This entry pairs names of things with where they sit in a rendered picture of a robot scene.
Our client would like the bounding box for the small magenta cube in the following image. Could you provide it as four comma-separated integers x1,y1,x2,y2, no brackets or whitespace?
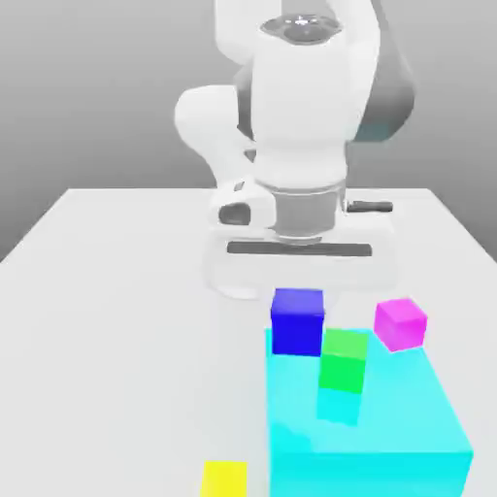
373,297,429,353

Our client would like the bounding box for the small yellow cube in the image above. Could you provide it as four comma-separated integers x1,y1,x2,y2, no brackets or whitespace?
199,460,249,497

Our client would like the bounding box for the small blue cube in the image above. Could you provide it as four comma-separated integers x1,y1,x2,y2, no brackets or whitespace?
270,287,325,357

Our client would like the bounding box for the large cyan box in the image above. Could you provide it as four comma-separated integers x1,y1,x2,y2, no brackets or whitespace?
264,327,475,497

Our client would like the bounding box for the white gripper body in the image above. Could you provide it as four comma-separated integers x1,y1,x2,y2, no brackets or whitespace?
201,216,401,302

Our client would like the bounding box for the small green cube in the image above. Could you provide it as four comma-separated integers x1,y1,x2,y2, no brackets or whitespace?
317,328,369,396

